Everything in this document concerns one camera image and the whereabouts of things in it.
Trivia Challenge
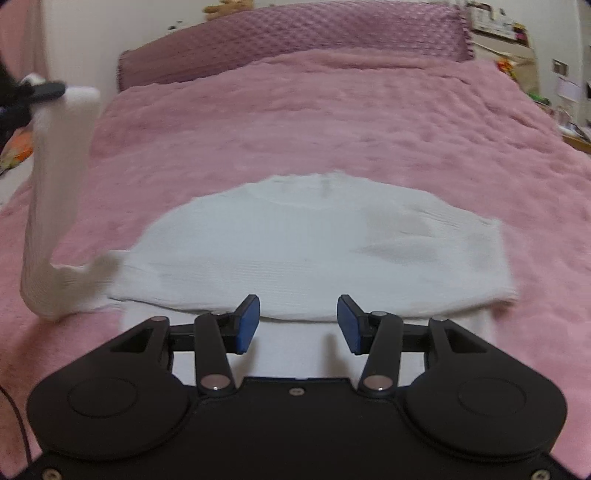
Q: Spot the pink fluffy blanket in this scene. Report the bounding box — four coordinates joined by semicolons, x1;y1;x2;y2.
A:
0;48;591;480

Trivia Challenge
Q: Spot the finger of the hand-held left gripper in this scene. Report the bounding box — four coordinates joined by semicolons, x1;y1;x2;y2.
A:
16;80;66;103

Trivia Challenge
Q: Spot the mauve quilted pillow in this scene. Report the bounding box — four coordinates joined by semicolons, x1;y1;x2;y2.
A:
115;0;476;95

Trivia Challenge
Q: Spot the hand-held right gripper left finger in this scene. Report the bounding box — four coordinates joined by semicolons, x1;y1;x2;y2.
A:
108;295;260;398

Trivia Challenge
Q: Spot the black cable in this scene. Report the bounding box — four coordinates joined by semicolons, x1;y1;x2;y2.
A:
0;385;34;464

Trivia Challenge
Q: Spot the printed white bedsheet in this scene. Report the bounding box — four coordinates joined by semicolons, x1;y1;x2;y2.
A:
0;127;35;206

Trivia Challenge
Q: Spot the pink curtain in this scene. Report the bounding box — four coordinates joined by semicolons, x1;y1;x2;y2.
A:
0;0;48;86

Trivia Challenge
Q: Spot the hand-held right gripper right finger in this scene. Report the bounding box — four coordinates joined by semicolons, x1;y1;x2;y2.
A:
337;294;490;398

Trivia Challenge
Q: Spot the tan plush toy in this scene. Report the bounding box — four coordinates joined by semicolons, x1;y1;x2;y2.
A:
203;0;256;21

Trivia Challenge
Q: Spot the white knit sweater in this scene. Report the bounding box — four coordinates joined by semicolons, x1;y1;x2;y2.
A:
21;85;519;380

